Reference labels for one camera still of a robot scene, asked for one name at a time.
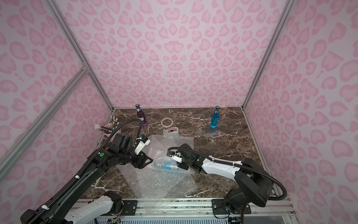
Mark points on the beige masking tape roll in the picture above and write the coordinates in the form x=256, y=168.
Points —
x=166, y=123

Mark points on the white tape dispenser pink roll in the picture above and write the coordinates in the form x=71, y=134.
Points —
x=171, y=132

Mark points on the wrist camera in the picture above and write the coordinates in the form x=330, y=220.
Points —
x=175, y=154
x=141, y=144

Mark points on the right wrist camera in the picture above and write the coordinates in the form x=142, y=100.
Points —
x=175, y=154

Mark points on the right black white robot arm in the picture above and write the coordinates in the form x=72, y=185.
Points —
x=255, y=185

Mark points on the blue glass bottle right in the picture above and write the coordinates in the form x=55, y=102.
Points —
x=215, y=117

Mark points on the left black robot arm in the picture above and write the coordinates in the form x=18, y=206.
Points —
x=119, y=149

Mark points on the blue bottle with label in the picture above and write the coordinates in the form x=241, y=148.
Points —
x=168, y=167

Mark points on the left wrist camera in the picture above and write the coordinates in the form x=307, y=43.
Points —
x=141, y=144

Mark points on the purple glass bottle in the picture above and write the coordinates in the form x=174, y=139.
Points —
x=141, y=115

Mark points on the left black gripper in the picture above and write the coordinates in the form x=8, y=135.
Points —
x=140, y=159

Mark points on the pink pen cup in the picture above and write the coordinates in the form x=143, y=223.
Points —
x=108, y=131

